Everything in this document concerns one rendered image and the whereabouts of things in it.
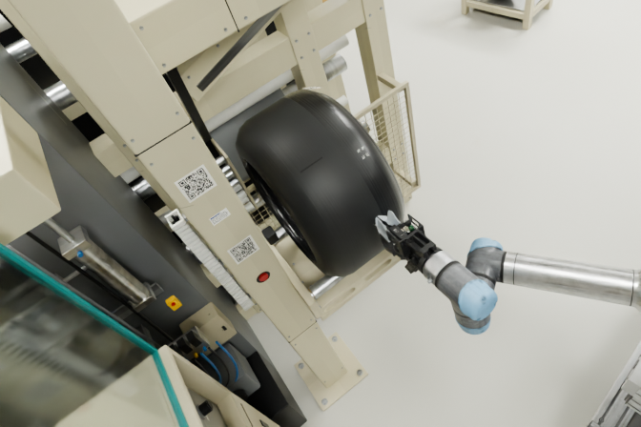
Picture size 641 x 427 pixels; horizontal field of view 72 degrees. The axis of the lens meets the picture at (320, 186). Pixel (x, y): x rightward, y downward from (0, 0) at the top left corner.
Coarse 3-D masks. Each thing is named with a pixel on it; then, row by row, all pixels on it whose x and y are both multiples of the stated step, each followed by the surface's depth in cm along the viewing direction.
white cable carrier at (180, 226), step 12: (168, 216) 108; (180, 216) 107; (180, 228) 107; (192, 228) 113; (192, 240) 111; (204, 252) 116; (204, 264) 119; (216, 264) 121; (216, 276) 124; (228, 276) 127; (228, 288) 130; (240, 288) 134; (240, 300) 137
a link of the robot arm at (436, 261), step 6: (438, 252) 98; (444, 252) 98; (432, 258) 97; (438, 258) 96; (444, 258) 96; (450, 258) 96; (426, 264) 97; (432, 264) 96; (438, 264) 95; (444, 264) 95; (426, 270) 97; (432, 270) 96; (438, 270) 95; (426, 276) 98; (432, 276) 96; (432, 282) 98
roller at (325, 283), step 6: (324, 276) 145; (330, 276) 144; (336, 276) 144; (318, 282) 144; (324, 282) 144; (330, 282) 144; (336, 282) 145; (312, 288) 143; (318, 288) 143; (324, 288) 144; (330, 288) 145; (312, 294) 143; (318, 294) 143
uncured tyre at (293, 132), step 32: (288, 96) 127; (320, 96) 121; (256, 128) 119; (288, 128) 115; (320, 128) 114; (352, 128) 114; (256, 160) 116; (288, 160) 110; (320, 160) 110; (352, 160) 112; (384, 160) 117; (288, 192) 111; (320, 192) 109; (352, 192) 111; (384, 192) 115; (288, 224) 153; (320, 224) 111; (352, 224) 113; (320, 256) 119; (352, 256) 119
